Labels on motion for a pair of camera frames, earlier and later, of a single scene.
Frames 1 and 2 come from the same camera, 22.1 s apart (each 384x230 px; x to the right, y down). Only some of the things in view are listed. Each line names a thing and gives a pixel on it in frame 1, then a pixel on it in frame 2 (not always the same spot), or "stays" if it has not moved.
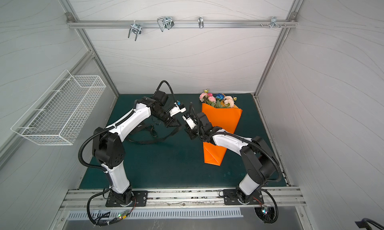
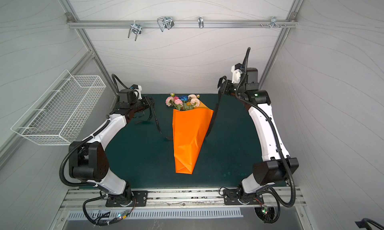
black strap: x=152 y=142 to x=212 y=116
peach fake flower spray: x=229 y=101 to x=194 y=99
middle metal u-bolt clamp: x=167 y=22 stays
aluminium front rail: x=88 y=199 stays
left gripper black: x=172 y=122 to x=144 y=100
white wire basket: x=59 y=115 stays
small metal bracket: x=201 y=22 stays
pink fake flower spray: x=204 y=98 to x=170 y=101
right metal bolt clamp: x=273 y=22 stays
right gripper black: x=193 y=131 to x=223 y=86
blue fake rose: x=219 y=97 to x=184 y=98
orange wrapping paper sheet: x=225 y=119 to x=190 y=127
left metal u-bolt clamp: x=135 y=28 stays
